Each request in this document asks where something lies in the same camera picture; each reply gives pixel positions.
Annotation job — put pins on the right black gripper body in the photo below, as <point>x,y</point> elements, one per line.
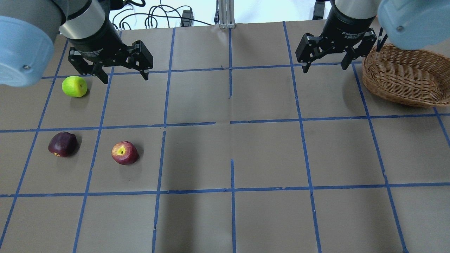
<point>346,25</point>

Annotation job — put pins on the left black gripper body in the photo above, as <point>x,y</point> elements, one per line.
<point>94,41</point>

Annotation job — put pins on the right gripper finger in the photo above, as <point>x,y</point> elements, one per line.
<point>310,48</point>
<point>364,47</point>

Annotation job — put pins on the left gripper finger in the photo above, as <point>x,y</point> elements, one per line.
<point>85,66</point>
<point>139,58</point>

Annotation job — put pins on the green apple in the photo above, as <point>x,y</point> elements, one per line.
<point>74,86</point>

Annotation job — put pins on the dark red apple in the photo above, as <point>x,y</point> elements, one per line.
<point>63,144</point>

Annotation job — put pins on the red yellow apple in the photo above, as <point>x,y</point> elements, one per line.
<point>124,153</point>

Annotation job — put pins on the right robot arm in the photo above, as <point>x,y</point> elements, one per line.
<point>408,24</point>

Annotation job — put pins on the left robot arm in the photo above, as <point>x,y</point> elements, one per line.
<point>28,29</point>

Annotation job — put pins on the wicker basket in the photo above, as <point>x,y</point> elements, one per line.
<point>417,78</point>

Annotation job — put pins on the aluminium frame post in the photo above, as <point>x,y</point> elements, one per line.
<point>226,18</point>

